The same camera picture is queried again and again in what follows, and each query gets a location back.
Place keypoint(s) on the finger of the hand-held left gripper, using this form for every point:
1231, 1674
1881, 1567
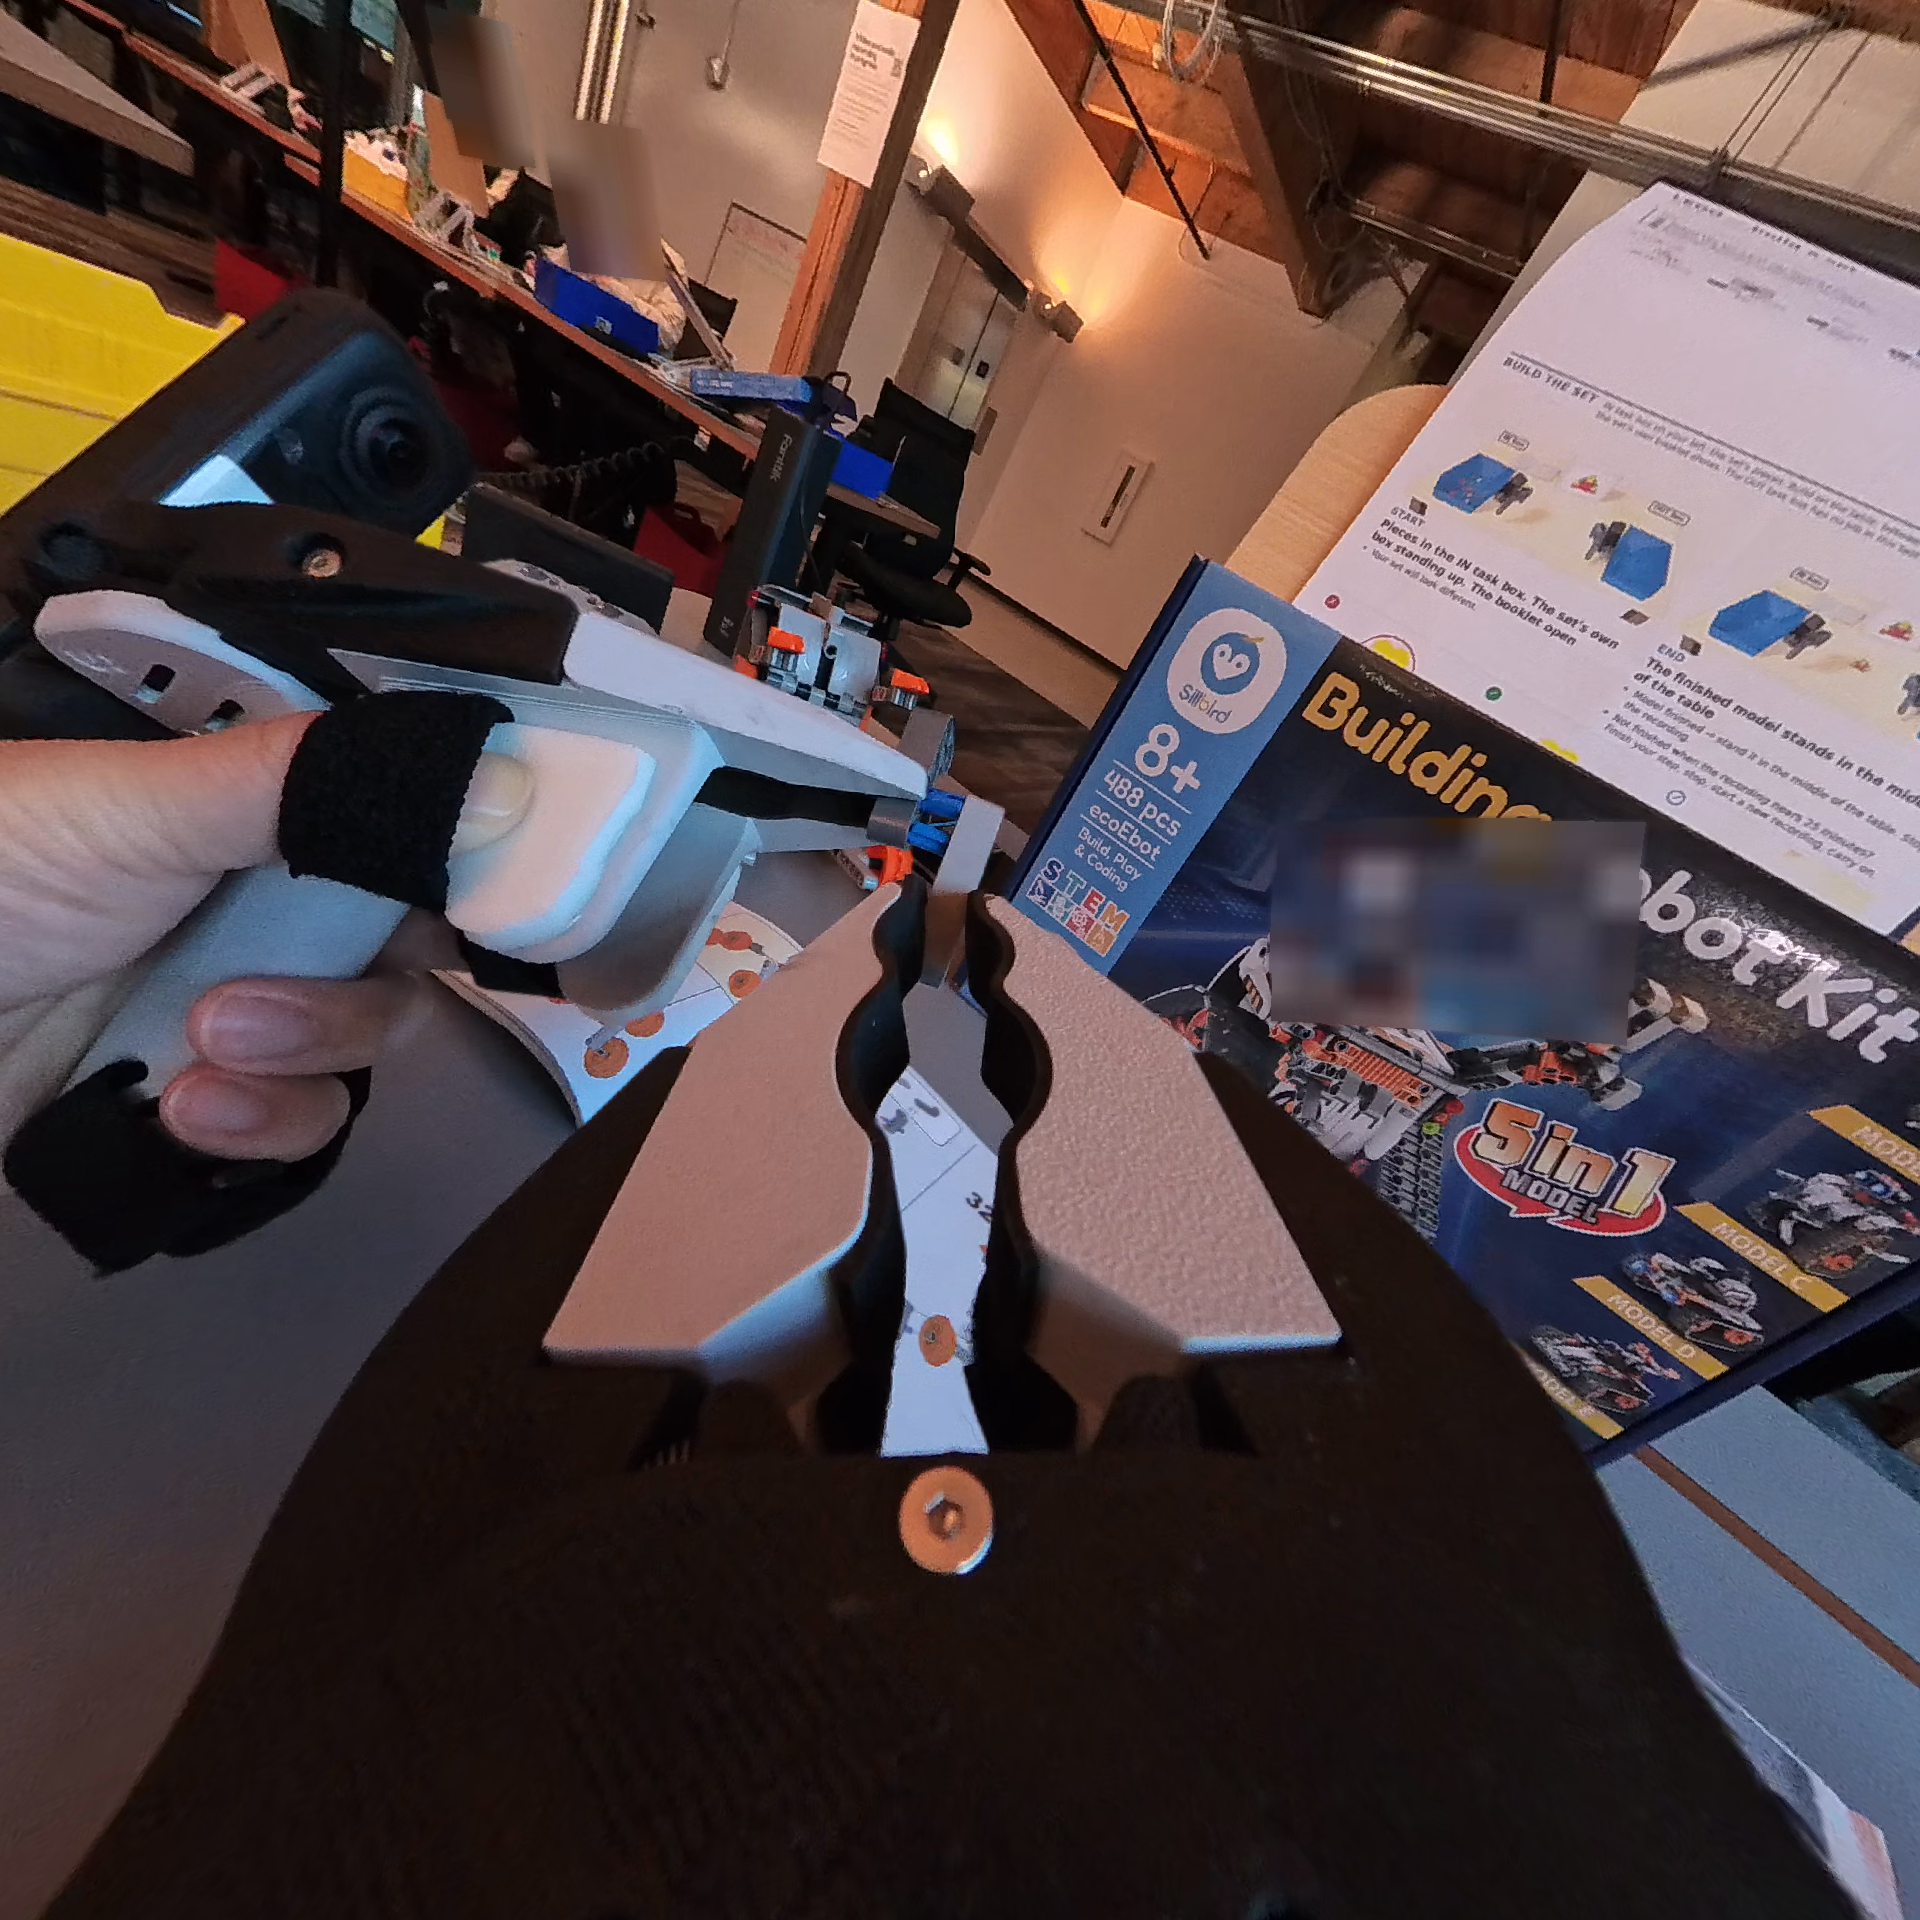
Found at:
752, 737
707, 901

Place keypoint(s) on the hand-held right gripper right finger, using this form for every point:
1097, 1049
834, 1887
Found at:
1187, 1202

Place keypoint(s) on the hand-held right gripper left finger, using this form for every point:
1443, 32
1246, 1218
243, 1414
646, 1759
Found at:
722, 1202

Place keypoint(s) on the grey holed beam with blue pin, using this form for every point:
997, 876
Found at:
923, 744

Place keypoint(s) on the short grey toy beam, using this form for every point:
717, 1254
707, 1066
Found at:
968, 856

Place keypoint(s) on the grey desk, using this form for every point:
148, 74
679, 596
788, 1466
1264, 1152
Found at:
152, 1426

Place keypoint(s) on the person's left hand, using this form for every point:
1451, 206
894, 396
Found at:
122, 871

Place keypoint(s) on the partly built toy robot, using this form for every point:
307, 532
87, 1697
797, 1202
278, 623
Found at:
826, 662

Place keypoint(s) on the orange toy gear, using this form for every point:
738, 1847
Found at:
891, 864

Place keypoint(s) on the open white instruction booklet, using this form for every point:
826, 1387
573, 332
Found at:
932, 1202

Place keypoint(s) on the black upright device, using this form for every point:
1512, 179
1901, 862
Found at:
773, 527

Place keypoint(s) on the black flat case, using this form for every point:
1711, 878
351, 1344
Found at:
572, 542

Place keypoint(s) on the black office chair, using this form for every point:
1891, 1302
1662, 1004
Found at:
916, 527

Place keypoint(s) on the blue plastic bin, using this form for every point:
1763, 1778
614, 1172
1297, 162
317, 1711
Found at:
864, 466
602, 308

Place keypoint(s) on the yellow plastic bin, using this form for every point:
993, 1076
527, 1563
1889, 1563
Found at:
77, 346

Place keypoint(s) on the long wooden work table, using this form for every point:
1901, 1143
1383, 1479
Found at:
602, 362

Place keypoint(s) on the robot kit box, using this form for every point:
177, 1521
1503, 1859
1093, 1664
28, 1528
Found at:
1652, 1172

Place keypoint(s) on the wooden backboard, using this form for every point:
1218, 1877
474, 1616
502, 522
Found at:
1337, 481

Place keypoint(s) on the white paper notice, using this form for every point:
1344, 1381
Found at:
871, 92

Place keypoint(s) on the grey table with wooden edge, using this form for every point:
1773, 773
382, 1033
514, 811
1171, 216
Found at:
1786, 1576

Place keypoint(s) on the white instruction poster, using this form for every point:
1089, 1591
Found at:
1652, 527

